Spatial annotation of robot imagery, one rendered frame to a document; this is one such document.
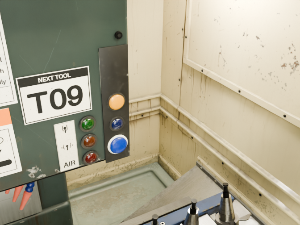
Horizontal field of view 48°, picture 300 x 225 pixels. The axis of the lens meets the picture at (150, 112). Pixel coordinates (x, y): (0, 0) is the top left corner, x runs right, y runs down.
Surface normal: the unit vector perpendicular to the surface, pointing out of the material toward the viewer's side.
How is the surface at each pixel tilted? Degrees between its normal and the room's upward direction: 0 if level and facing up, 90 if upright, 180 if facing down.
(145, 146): 90
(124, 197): 0
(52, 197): 90
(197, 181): 24
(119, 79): 90
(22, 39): 90
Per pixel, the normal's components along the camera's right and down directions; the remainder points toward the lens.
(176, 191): -0.35, -0.70
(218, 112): -0.88, 0.20
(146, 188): 0.01, -0.88
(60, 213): 0.48, 0.43
